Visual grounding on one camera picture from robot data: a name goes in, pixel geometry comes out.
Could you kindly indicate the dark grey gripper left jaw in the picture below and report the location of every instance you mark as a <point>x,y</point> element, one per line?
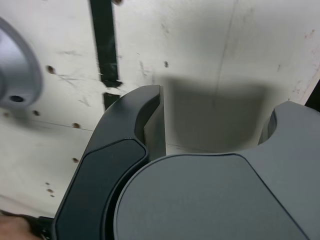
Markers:
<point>105,155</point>

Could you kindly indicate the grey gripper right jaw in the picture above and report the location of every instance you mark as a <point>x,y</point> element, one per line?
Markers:
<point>200,200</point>

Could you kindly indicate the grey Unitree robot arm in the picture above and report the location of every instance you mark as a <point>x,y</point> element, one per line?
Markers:
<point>15,75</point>

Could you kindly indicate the person's hand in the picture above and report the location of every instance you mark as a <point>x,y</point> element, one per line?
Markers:
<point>12,227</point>

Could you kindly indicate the black tape strip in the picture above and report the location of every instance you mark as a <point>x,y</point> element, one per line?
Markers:
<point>105,37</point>

